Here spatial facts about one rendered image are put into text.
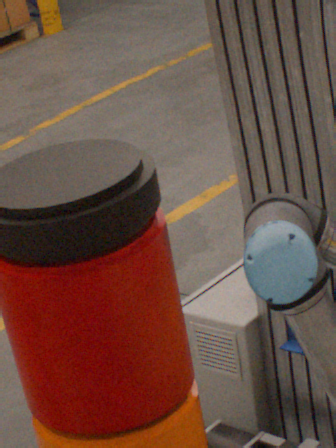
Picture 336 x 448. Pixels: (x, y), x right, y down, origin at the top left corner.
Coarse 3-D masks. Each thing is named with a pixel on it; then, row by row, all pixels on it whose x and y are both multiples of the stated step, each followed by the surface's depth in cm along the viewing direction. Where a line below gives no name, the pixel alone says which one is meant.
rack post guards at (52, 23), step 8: (40, 0) 987; (48, 0) 989; (56, 0) 995; (40, 8) 991; (48, 8) 990; (56, 8) 997; (48, 16) 992; (56, 16) 998; (48, 24) 995; (56, 24) 999; (48, 32) 998; (56, 32) 1001
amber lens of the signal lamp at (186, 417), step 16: (192, 400) 34; (32, 416) 35; (176, 416) 33; (192, 416) 34; (48, 432) 33; (64, 432) 33; (128, 432) 33; (144, 432) 33; (160, 432) 33; (176, 432) 33; (192, 432) 34
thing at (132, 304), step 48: (144, 240) 31; (0, 288) 31; (48, 288) 30; (96, 288) 30; (144, 288) 31; (48, 336) 31; (96, 336) 31; (144, 336) 31; (48, 384) 32; (96, 384) 31; (144, 384) 32; (192, 384) 34; (96, 432) 32
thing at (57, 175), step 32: (32, 160) 33; (64, 160) 32; (96, 160) 32; (128, 160) 31; (0, 192) 31; (32, 192) 31; (64, 192) 30; (96, 192) 30; (128, 192) 30; (0, 224) 30; (32, 224) 30; (64, 224) 30; (96, 224) 30; (128, 224) 30; (32, 256) 30; (64, 256) 30
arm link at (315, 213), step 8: (256, 200) 199; (264, 200) 196; (296, 200) 197; (304, 200) 201; (304, 208) 197; (312, 208) 201; (320, 208) 203; (312, 216) 199; (320, 216) 201; (328, 216) 202; (312, 224) 199; (320, 224) 200; (328, 224) 201; (312, 232) 199; (320, 232) 200; (328, 232) 201; (320, 240) 200; (328, 240) 201; (320, 248) 201; (328, 248) 201; (328, 256) 202; (328, 264) 204
